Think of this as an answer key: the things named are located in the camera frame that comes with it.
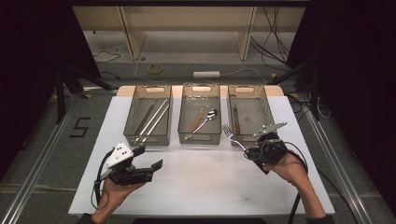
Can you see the white power strip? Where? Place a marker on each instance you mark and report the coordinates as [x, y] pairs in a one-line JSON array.
[[206, 74]]

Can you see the amber plastic spoon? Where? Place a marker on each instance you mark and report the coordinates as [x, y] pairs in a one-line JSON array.
[[197, 122]]

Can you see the metal fork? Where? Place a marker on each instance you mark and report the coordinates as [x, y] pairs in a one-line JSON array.
[[229, 130]]

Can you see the black metal stand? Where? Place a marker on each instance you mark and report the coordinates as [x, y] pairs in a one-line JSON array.
[[315, 93], [60, 93]]

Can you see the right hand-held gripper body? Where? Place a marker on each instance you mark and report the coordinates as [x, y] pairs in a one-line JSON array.
[[271, 147]]

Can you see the metal floor rail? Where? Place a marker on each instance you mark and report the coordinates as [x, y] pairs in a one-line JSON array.
[[336, 168], [37, 165]]

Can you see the white table cover sheet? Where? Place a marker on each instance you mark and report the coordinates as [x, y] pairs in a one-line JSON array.
[[193, 186]]

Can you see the person's left hand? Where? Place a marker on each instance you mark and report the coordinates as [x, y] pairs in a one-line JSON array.
[[115, 193]]

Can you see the beige wooden desk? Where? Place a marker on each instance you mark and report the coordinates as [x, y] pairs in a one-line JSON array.
[[186, 18]]

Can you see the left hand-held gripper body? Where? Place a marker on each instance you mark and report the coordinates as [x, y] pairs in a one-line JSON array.
[[120, 155]]

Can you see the wooden table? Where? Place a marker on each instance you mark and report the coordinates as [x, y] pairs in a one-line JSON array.
[[124, 90]]

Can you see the yellow tape roll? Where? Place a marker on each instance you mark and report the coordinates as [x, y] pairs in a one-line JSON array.
[[154, 68]]

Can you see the grey transparent bin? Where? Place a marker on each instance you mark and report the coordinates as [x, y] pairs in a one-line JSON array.
[[190, 109], [149, 124], [255, 112]]

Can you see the metal spoon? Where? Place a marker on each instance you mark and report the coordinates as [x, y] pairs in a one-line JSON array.
[[212, 114]]

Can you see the person's right hand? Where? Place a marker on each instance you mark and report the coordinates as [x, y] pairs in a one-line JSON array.
[[289, 169]]

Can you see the white chopstick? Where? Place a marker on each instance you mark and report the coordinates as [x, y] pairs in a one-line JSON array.
[[157, 123], [152, 119]]

